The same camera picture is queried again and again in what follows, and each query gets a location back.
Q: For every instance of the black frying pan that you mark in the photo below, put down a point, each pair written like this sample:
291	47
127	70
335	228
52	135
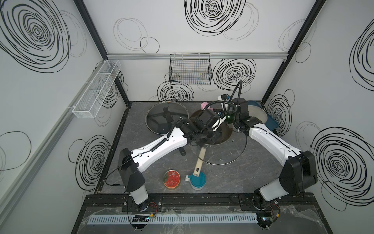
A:
167	143

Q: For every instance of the white slotted cable duct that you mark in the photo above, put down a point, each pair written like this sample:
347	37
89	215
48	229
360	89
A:
213	218

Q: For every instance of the teal lidded cup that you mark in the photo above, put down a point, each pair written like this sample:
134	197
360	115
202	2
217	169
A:
197	182

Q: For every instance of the teal tray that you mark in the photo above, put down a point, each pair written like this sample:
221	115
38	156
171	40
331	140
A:
271	124

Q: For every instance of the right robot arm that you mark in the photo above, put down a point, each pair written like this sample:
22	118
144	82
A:
299	169

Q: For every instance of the glass pot lid black knob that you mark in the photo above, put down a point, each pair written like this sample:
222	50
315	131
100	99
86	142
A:
226	153

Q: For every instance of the glass lid on black pan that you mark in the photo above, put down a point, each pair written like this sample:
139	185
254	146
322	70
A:
161	116

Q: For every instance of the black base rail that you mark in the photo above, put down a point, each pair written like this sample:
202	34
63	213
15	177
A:
246	201

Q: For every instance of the grey round plate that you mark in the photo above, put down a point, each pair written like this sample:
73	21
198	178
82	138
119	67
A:
258	112

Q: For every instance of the white mesh shelf basket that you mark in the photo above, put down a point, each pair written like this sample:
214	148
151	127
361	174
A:
97	90

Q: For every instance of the pink cloth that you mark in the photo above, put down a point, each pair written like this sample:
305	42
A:
203	105

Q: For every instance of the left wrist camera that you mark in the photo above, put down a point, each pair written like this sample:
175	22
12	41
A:
217	124

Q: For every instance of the black wire basket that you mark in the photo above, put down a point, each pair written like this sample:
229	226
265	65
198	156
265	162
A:
191	69

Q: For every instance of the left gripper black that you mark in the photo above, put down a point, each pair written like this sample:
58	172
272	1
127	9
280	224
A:
215	135

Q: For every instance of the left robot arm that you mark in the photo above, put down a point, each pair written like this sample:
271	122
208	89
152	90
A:
133	163

